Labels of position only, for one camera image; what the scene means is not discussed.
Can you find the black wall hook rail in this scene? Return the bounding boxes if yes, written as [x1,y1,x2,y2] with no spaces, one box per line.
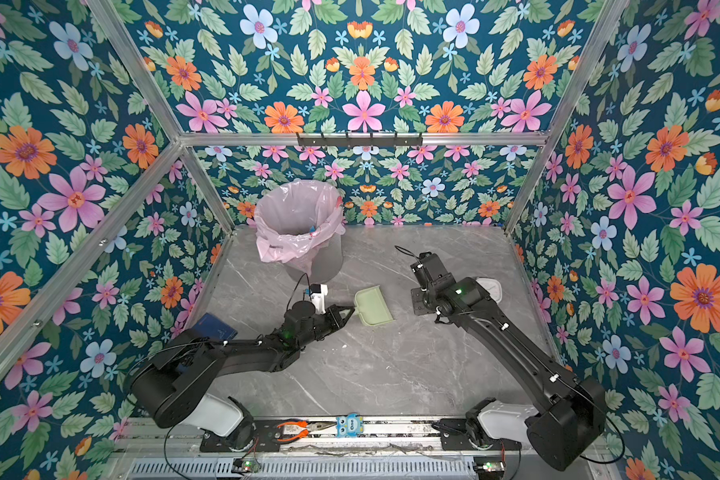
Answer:
[296,132,424,148]

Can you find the pink plastic bin liner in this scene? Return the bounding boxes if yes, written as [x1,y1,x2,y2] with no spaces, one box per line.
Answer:
[254,180,346,278]

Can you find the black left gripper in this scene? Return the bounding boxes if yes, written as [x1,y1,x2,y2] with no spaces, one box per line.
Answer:
[296,304,356,351]

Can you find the orange handled pliers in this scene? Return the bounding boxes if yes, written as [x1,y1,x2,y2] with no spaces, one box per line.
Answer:
[275,420,336,444]

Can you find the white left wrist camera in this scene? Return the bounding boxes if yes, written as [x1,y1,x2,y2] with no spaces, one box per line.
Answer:
[309,284,328,314]

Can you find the light green dustpan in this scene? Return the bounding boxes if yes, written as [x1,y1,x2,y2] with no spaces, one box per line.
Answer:
[354,286,394,327]

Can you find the blue book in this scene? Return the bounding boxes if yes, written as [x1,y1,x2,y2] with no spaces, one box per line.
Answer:
[191,313,238,341]

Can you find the metal mesh trash bin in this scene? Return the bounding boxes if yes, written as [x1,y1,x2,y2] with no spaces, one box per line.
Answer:
[308,234,344,284]

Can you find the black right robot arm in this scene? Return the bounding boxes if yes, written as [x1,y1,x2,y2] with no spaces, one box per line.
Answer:
[410,252,607,471]

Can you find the blue owl figurine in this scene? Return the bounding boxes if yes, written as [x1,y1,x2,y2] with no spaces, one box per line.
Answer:
[336,413,364,438]

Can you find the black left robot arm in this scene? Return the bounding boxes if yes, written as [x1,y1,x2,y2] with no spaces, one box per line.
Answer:
[127,301,355,451]

